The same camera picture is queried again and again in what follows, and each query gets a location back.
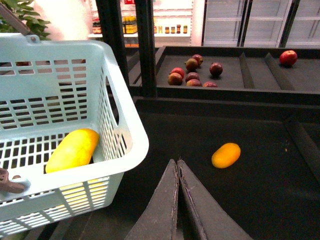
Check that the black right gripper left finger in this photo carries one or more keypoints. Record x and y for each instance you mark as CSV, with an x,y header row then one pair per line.
x,y
159,219

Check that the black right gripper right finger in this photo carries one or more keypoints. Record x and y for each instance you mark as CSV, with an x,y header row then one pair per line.
x,y
208,219

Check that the yellow mango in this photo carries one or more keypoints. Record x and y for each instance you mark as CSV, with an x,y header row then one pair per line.
x,y
226,155
75,150

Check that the light blue plastic basket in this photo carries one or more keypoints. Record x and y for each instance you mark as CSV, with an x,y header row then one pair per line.
x,y
47,90

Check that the yellow mango on tray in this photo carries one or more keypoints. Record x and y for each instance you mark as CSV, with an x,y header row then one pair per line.
x,y
226,155

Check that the dark wooden display stand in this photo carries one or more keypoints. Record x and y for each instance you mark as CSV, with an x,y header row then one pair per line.
x,y
208,97

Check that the red apple far tray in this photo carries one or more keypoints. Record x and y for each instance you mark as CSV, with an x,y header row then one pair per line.
x,y
288,58

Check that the white shelf with bottles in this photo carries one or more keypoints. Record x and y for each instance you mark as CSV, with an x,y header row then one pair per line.
x,y
172,22

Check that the green potted plant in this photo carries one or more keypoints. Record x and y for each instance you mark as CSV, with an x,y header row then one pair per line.
x,y
25,11

